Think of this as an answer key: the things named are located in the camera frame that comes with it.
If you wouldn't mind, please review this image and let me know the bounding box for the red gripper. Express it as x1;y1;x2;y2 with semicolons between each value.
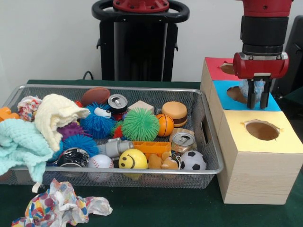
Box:
232;52;289;109

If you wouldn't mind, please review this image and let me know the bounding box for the small clear plastic container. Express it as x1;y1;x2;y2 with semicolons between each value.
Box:
239;79;266;105

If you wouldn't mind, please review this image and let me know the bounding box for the brown toy football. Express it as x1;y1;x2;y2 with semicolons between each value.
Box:
81;87;111;106

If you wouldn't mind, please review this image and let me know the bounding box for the cream white cloth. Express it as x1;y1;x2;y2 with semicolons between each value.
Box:
34;94;90;152

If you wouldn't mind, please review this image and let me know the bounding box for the colourful dotted cloth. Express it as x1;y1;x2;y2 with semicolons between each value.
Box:
11;178;114;227

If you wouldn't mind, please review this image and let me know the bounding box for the mint green cloth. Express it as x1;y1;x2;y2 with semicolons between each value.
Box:
0;119;54;184

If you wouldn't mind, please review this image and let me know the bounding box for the shallow mesh bin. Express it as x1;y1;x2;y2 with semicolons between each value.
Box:
0;84;224;189

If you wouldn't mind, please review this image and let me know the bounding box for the wooden box with three holes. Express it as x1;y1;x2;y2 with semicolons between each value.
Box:
200;56;303;205

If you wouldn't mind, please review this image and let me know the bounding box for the dark green table cloth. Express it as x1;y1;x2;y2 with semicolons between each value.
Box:
0;79;303;227
281;88;303;114

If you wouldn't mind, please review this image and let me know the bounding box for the black upright panel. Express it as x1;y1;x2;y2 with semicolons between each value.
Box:
272;15;303;95

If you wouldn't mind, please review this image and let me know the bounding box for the toy hamburger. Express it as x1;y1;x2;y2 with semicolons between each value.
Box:
161;101;187;127

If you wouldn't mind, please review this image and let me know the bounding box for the black and white soccer ball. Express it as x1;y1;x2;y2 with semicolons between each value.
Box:
180;150;207;171

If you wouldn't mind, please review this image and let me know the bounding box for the orange toy basketball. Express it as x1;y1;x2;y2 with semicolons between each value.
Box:
156;113;175;137

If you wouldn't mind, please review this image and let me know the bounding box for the green spiky ball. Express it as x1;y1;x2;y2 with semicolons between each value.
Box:
122;108;161;141

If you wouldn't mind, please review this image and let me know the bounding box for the dark pull-tab can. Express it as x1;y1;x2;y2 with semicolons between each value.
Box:
107;94;128;114

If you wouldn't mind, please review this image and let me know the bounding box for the yellow ball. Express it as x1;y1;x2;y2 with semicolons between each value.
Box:
118;148;148;170

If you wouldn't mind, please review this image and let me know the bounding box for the blue spiky ball with eyes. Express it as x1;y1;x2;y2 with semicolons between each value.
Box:
80;102;116;139

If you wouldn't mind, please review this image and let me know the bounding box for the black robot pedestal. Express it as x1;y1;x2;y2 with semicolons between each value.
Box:
91;0;190;82

